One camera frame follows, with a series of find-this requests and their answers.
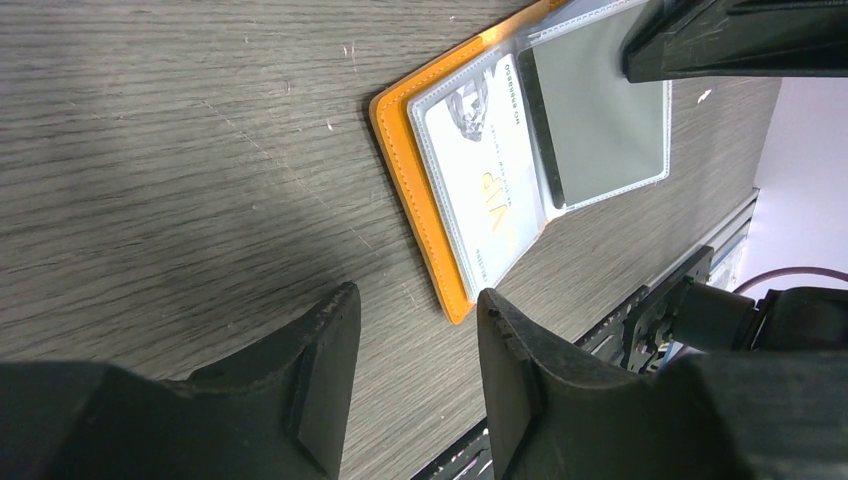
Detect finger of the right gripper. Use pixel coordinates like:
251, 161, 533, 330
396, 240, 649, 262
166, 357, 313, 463
623, 0, 847, 83

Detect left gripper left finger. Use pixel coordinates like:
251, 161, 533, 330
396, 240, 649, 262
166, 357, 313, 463
1, 282, 361, 479

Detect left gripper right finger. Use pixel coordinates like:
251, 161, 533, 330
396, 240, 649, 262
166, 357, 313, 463
477, 289, 847, 479

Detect black credit card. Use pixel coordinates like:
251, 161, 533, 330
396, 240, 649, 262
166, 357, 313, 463
517, 1, 671, 211

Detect orange card holder wallet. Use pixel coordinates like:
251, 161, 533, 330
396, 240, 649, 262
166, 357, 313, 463
368, 0, 674, 326

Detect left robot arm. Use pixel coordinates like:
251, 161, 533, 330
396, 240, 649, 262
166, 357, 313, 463
1, 280, 847, 479

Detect white VIP card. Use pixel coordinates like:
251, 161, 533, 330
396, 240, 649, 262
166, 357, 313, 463
408, 51, 545, 298

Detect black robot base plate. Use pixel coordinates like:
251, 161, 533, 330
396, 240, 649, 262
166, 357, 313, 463
410, 246, 715, 480

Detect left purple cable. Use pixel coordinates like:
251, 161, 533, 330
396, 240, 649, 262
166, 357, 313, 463
731, 266, 848, 296

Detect aluminium front rail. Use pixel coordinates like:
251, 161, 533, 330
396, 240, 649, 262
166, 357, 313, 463
646, 187, 760, 291

